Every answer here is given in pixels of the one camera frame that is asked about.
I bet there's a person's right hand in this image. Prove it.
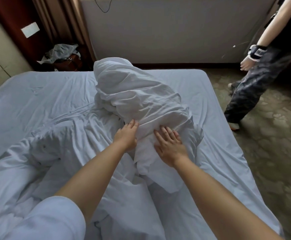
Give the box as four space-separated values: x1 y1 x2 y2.
153 126 190 168

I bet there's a person's left hand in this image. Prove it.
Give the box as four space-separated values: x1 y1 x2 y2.
113 119 140 153

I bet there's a white duvet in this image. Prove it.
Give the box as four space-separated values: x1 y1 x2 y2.
0 57 204 240

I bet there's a white bed sheet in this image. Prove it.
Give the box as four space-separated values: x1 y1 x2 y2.
0 69 283 240

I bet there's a person's right forearm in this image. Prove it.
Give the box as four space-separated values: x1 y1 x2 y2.
174 157 283 240

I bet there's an another person's forearm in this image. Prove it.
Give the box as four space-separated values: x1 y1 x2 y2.
258 0 291 48

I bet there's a person's left forearm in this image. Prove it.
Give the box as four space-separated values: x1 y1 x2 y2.
55 145 128 223

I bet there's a person's white shirt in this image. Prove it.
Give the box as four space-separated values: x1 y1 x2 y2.
3 196 87 240

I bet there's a black and white wristband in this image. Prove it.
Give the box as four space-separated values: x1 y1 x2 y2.
248 44 268 62

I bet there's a brown curtain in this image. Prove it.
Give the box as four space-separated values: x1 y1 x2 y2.
30 0 97 70

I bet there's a beige padded headboard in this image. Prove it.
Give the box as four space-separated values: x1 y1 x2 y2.
0 2 33 95

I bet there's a black cable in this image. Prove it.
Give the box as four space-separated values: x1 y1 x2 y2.
93 0 114 14

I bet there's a white wall switch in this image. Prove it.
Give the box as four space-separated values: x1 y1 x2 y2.
21 21 41 39

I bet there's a dark wooden wall panel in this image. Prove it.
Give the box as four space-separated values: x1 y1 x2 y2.
0 0 53 68

